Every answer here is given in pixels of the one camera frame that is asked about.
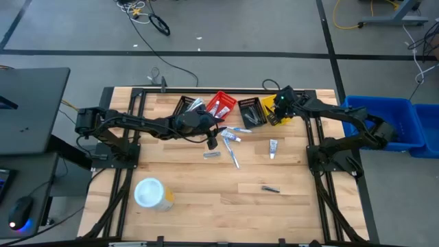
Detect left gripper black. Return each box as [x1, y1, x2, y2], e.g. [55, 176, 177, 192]
[195, 114, 228, 137]

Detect yellow slotted plastic basket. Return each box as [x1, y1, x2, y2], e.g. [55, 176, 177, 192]
[260, 94, 292, 126]

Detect black slotted plastic basket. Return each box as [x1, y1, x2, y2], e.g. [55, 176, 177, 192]
[172, 95, 206, 119]
[237, 97, 268, 130]

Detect red slotted plastic basket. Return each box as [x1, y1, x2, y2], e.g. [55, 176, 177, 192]
[205, 90, 238, 120]

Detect black floor tape strip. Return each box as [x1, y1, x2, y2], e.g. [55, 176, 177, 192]
[0, 0, 34, 50]
[315, 0, 381, 245]
[0, 49, 439, 62]

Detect white lidded yellow canister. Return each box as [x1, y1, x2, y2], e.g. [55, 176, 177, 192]
[133, 177, 176, 213]

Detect large blue plastic bin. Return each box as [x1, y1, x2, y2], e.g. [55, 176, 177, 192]
[341, 95, 426, 152]

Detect grey stand base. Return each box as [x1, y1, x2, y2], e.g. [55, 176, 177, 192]
[357, 0, 429, 27]

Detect black desk leg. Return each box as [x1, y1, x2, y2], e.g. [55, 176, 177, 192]
[46, 134, 94, 171]

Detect dark grey desk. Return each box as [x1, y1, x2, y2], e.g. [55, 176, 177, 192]
[0, 152, 59, 240]
[0, 67, 71, 156]

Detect black computer mouse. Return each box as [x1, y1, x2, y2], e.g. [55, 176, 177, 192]
[8, 196, 34, 231]

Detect black keyboard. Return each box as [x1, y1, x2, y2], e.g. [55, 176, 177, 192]
[0, 167, 17, 204]

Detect black cable loop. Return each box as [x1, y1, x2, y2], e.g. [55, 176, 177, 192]
[261, 78, 283, 93]

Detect black aluminium table frame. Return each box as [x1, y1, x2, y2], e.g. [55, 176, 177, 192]
[78, 85, 370, 247]

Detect long black floor cable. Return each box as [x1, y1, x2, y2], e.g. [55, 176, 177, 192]
[125, 10, 200, 88]

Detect thin grey cable loop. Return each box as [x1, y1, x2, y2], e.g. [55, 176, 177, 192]
[146, 66, 162, 86]

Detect yellow floor cable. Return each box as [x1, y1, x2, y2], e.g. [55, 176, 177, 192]
[331, 0, 401, 31]

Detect coiled black cable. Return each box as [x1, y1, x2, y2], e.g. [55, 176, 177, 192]
[147, 12, 171, 37]

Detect white floor cable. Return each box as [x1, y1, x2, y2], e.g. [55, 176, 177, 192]
[401, 23, 439, 86]

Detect white and yellow cable bundle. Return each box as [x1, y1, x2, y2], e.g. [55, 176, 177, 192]
[115, 0, 152, 25]

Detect yellow wires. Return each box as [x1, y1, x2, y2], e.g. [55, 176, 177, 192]
[60, 99, 80, 113]

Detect black cable tangle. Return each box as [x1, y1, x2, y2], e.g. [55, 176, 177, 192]
[406, 21, 439, 63]

